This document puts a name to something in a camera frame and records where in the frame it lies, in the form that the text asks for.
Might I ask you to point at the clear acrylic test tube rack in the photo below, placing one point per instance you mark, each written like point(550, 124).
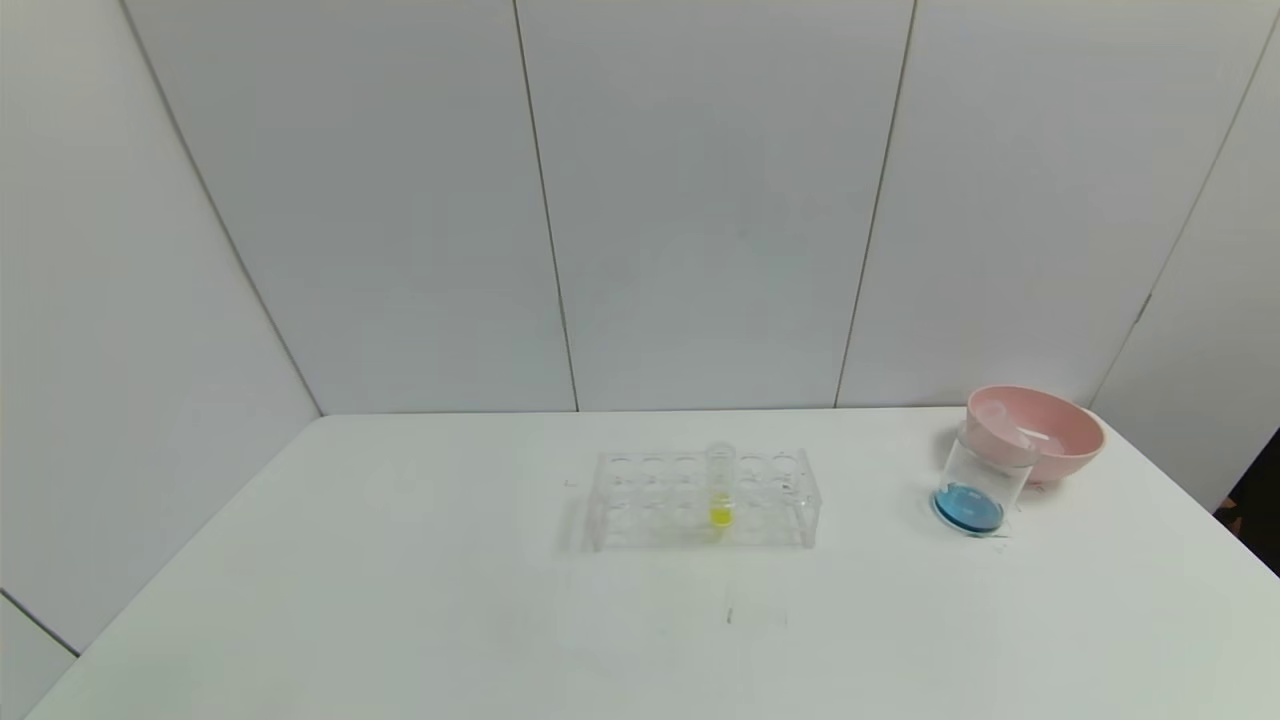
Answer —
point(660, 530)

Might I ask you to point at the test tube with yellow pigment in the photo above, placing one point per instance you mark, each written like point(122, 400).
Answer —
point(720, 500)

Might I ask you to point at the clear glass beaker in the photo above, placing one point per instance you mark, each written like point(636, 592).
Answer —
point(975, 500)

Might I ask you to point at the pink bowl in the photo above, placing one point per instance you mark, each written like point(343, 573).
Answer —
point(1075, 445)

